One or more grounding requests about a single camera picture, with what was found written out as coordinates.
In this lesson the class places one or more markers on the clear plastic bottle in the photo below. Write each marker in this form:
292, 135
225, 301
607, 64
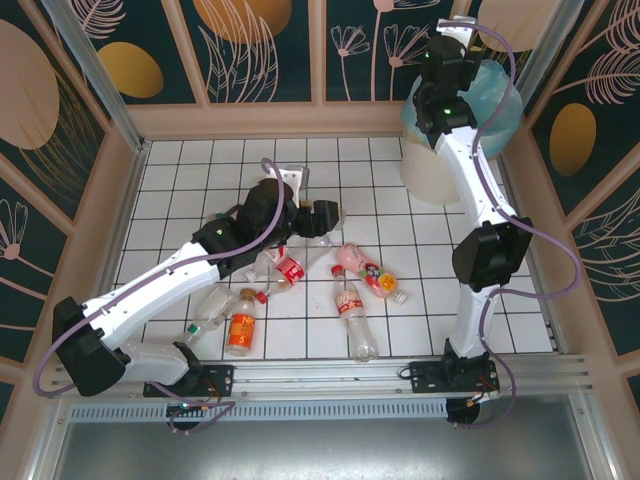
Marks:
320, 243

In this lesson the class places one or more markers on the clear bottle white red label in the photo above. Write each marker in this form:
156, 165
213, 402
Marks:
270, 257

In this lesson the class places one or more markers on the red bottle cap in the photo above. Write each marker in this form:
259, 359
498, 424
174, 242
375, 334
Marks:
291, 270

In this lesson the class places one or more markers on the pink drink bottle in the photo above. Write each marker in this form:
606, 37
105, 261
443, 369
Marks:
365, 270

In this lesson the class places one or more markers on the clear bottle red star label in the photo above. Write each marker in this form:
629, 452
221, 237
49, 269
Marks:
350, 305

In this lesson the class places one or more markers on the orange label juice bottle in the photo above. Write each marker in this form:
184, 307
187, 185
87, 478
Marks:
241, 330

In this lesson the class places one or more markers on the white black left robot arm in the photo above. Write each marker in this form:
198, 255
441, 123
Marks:
150, 295

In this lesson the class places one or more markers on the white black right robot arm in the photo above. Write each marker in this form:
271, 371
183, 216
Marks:
475, 190

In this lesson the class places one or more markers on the white ribbed waste bin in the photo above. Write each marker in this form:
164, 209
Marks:
425, 175

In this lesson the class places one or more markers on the small controller board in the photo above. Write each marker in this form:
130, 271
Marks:
190, 407

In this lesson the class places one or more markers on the steel sheet panel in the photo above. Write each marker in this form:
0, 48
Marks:
325, 450

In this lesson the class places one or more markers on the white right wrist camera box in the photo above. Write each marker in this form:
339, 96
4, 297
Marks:
455, 31

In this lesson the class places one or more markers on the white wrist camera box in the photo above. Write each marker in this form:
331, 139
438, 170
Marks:
455, 31
292, 180

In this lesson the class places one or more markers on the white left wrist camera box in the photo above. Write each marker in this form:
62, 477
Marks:
292, 180

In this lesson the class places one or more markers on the aluminium frame post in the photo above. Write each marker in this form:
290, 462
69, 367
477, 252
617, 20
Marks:
100, 80
549, 35

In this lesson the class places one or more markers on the aluminium side rail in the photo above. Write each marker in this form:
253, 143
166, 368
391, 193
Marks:
550, 325
124, 240

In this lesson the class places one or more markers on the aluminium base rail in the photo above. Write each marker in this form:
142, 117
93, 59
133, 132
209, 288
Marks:
325, 375

